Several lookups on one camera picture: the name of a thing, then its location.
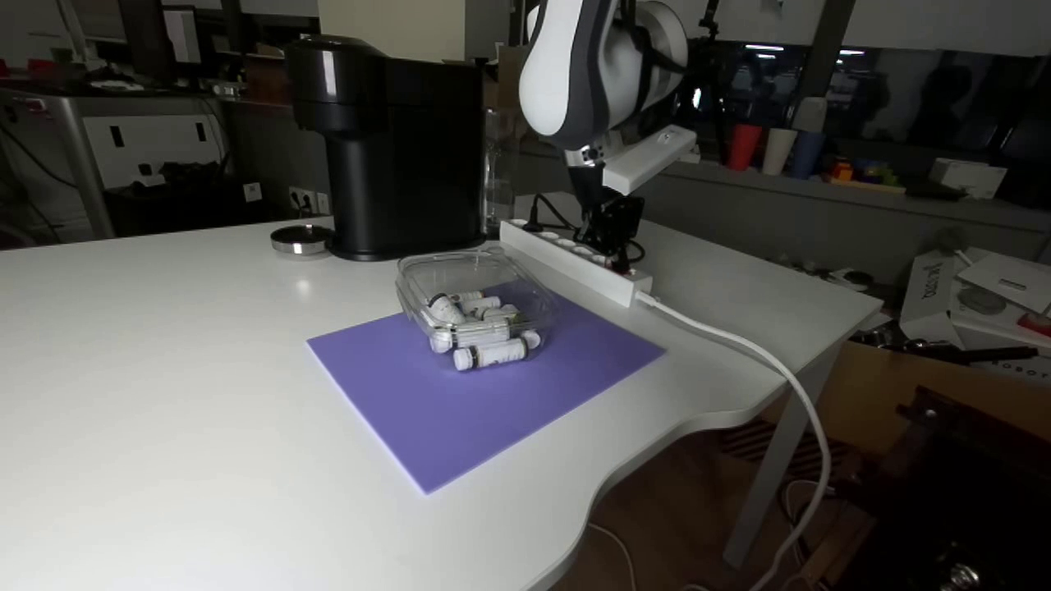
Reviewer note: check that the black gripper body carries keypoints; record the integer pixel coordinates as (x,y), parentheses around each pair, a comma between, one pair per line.
(613,214)

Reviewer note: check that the white power strip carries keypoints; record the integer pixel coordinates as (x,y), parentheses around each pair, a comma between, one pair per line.
(560,252)

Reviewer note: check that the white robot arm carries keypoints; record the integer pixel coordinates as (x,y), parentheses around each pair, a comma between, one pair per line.
(568,65)

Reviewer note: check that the clear water tank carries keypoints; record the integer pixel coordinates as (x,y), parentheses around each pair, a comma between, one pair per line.
(502,166)

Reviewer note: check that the grey cabinet row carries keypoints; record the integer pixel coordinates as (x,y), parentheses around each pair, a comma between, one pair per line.
(768,217)

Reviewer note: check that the clear plastic container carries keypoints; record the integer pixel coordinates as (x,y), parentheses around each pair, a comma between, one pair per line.
(461,268)

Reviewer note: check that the red cup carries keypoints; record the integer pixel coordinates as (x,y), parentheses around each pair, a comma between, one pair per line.
(745,145)

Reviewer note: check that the white vial with dark cap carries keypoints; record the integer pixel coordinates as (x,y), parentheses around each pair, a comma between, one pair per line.
(498,353)

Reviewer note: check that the white cup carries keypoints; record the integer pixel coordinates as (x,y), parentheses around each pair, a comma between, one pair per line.
(779,153)

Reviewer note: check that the blue cup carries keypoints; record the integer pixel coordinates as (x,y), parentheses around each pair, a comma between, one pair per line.
(805,155)

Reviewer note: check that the black coffee machine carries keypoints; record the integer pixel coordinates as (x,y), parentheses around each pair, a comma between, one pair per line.
(405,153)

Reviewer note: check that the purple mat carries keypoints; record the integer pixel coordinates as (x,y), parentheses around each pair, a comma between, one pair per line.
(461,427)

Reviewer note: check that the metal table leg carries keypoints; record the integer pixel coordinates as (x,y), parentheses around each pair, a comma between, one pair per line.
(773,459)

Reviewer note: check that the round silver drip tray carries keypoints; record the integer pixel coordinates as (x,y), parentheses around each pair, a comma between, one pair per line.
(299,237)

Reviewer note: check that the large white cardboard box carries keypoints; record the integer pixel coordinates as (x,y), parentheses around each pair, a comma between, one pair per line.
(972,299)

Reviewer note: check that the small white box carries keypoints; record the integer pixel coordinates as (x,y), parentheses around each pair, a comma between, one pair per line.
(970,179)

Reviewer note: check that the white panel with sockets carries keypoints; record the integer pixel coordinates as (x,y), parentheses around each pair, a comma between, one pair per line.
(153,148)

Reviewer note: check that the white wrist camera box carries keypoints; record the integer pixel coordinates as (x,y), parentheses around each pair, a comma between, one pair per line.
(650,157)

